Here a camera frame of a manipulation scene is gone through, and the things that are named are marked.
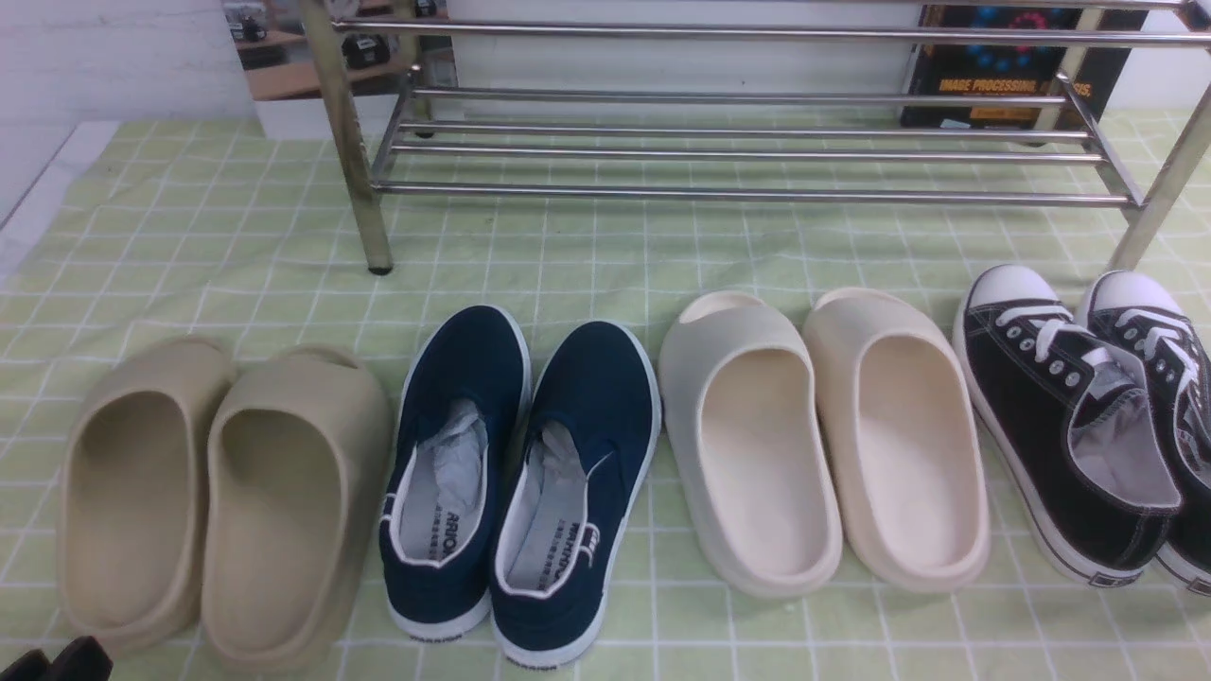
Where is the cream slide slipper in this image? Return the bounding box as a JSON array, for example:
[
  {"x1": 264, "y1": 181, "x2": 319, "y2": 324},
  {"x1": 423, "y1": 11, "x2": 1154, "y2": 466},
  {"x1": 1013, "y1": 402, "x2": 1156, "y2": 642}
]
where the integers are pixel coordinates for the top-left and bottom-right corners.
[
  {"x1": 800, "y1": 288, "x2": 991, "y2": 593},
  {"x1": 658, "y1": 290, "x2": 843, "y2": 600}
]

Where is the black grey robot left arm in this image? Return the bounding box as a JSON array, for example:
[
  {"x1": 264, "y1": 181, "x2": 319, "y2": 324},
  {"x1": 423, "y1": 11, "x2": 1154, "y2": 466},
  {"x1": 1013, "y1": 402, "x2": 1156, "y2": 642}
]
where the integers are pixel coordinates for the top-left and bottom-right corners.
[{"x1": 1, "y1": 637, "x2": 114, "y2": 681}]

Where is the black image processing book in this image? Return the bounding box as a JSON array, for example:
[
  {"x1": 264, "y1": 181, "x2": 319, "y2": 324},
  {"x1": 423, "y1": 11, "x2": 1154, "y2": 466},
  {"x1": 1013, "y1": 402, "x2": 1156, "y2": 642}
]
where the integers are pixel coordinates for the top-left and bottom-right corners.
[{"x1": 899, "y1": 5, "x2": 1132, "y2": 130}]

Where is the green checkered tablecloth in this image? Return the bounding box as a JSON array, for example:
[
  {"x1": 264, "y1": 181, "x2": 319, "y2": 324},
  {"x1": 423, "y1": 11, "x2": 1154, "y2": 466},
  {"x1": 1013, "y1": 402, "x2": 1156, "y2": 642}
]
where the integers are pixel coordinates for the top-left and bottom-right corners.
[{"x1": 1, "y1": 121, "x2": 1209, "y2": 680}]

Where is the black canvas sneaker left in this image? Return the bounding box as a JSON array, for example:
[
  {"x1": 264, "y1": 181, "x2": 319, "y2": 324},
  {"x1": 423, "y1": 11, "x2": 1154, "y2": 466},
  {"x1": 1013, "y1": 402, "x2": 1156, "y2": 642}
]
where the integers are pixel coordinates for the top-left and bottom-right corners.
[{"x1": 952, "y1": 264, "x2": 1184, "y2": 589}]

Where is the tan slide slipper right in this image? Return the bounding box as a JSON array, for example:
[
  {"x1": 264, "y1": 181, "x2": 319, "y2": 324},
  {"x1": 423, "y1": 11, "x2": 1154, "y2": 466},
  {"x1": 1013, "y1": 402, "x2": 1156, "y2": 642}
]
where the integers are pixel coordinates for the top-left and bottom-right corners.
[{"x1": 201, "y1": 344, "x2": 394, "y2": 673}]

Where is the cream slide slipper left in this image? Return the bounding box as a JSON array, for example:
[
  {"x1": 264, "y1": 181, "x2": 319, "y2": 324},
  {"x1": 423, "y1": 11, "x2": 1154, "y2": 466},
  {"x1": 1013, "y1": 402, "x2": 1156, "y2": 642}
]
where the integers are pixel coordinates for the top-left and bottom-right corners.
[{"x1": 658, "y1": 290, "x2": 843, "y2": 600}]

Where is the tan slide slipper left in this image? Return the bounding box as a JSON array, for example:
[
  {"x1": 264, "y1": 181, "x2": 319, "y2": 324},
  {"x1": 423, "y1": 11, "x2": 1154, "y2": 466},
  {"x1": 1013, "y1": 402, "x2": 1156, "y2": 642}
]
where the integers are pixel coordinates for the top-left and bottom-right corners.
[{"x1": 56, "y1": 334, "x2": 237, "y2": 656}]

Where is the black canvas sneaker right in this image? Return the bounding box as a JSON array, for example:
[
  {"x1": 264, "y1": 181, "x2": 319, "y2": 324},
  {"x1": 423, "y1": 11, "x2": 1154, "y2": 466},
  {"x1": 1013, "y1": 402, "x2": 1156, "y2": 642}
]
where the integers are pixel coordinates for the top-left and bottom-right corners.
[{"x1": 1077, "y1": 271, "x2": 1210, "y2": 599}]

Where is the cream slide slipper right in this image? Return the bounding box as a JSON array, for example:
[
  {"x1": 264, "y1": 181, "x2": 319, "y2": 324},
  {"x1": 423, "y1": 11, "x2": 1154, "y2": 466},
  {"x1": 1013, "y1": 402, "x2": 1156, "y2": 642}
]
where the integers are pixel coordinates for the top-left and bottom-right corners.
[{"x1": 800, "y1": 288, "x2": 991, "y2": 593}]

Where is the navy slip-on shoe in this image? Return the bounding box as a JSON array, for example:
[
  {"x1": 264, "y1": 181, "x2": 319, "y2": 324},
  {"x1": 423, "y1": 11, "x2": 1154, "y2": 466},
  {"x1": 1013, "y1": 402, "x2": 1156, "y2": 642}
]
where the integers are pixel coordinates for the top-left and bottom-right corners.
[
  {"x1": 377, "y1": 305, "x2": 532, "y2": 642},
  {"x1": 488, "y1": 322, "x2": 662, "y2": 670}
]

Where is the black canvas sneaker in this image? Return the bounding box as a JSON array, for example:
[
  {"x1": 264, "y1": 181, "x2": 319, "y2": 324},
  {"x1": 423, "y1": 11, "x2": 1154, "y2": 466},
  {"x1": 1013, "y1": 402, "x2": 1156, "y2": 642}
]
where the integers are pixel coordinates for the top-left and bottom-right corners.
[
  {"x1": 1077, "y1": 271, "x2": 1210, "y2": 599},
  {"x1": 952, "y1": 264, "x2": 1184, "y2": 589}
]

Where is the tan slide slipper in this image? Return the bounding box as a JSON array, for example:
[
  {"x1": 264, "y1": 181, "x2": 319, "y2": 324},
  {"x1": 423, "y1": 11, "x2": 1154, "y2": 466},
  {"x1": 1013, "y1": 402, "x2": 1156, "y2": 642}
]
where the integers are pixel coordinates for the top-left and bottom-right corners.
[
  {"x1": 56, "y1": 334, "x2": 237, "y2": 656},
  {"x1": 201, "y1": 344, "x2": 394, "y2": 673}
]

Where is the silver metal shoe rack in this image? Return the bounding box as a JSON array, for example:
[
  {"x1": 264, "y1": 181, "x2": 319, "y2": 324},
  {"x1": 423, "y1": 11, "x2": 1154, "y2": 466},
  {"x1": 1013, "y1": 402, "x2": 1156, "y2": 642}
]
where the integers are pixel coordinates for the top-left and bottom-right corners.
[{"x1": 298, "y1": 1, "x2": 1210, "y2": 276}]

